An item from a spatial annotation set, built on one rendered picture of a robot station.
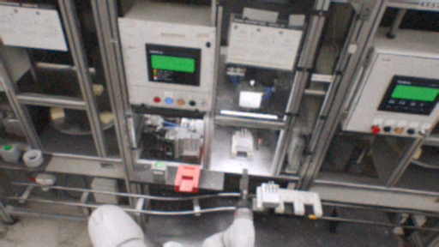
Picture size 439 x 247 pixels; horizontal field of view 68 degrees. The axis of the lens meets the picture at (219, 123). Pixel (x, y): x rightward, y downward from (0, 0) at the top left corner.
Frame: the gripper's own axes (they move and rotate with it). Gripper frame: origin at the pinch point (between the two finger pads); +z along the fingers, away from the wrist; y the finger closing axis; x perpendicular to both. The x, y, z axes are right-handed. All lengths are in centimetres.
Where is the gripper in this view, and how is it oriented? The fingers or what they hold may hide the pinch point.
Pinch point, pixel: (243, 177)
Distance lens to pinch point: 172.2
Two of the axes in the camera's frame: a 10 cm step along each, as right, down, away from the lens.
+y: 0.7, -7.5, -6.6
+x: -9.9, -1.0, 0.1
